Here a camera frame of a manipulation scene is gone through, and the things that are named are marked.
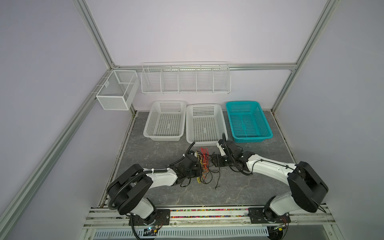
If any yellow cable bundle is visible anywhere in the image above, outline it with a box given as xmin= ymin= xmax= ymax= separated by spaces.
xmin=194 ymin=154 xmax=211 ymax=184

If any red cable bundle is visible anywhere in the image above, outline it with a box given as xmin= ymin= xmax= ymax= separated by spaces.
xmin=199 ymin=146 xmax=211 ymax=176

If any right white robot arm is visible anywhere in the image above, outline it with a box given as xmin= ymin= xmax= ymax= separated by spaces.
xmin=214 ymin=139 xmax=329 ymax=223

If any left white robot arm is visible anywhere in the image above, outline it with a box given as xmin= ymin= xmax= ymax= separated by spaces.
xmin=107 ymin=153 xmax=203 ymax=222

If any teal plastic basket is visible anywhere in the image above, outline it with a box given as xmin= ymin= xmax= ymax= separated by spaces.
xmin=226 ymin=101 xmax=273 ymax=143

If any middle white plastic basket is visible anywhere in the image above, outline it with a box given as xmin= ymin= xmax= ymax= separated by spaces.
xmin=186 ymin=104 xmax=229 ymax=147

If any white plastic basket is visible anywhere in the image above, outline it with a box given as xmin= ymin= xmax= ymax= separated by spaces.
xmin=143 ymin=101 xmax=187 ymax=142
xmin=186 ymin=104 xmax=229 ymax=147

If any left white plastic basket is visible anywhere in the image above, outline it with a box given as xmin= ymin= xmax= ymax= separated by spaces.
xmin=143 ymin=101 xmax=187 ymax=142

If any small green circuit board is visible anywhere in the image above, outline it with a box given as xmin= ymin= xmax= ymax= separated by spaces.
xmin=143 ymin=228 xmax=158 ymax=237

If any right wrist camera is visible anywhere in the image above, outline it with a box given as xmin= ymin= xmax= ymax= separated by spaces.
xmin=217 ymin=143 xmax=226 ymax=156

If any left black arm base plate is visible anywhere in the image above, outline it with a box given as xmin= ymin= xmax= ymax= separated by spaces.
xmin=132 ymin=209 xmax=171 ymax=226

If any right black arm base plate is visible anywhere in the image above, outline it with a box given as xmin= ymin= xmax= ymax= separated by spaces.
xmin=248 ymin=207 xmax=291 ymax=224

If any white vented cable duct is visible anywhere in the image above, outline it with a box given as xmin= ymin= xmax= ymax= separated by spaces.
xmin=93 ymin=227 xmax=269 ymax=240

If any white wire wall shelf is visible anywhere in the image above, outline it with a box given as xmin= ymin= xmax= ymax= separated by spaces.
xmin=141 ymin=62 xmax=232 ymax=95

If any white mesh wall box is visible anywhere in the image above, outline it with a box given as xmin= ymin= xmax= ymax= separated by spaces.
xmin=96 ymin=70 xmax=140 ymax=111

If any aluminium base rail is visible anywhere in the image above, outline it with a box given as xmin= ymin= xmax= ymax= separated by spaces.
xmin=83 ymin=205 xmax=336 ymax=229

